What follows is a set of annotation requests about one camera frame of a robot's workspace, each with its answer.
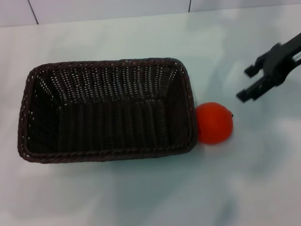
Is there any dark brown woven basket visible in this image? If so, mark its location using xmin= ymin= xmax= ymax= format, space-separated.
xmin=16 ymin=57 xmax=198 ymax=164

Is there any orange round fruit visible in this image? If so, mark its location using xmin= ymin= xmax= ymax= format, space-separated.
xmin=195 ymin=102 xmax=234 ymax=144

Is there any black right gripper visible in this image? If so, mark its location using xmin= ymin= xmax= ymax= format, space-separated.
xmin=236 ymin=42 xmax=296 ymax=103

